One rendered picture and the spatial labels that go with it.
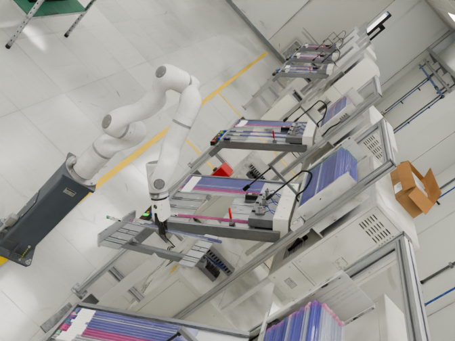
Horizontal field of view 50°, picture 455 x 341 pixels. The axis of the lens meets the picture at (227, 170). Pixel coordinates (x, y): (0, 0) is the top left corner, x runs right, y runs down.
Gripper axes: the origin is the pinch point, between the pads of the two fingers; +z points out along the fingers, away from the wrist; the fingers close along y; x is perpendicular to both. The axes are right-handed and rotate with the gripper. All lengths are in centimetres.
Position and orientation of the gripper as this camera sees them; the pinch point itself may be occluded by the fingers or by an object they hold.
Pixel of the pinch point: (162, 229)
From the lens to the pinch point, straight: 224.2
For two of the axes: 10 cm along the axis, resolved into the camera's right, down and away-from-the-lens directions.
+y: 3.2, -2.6, 9.1
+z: 0.8, 9.6, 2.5
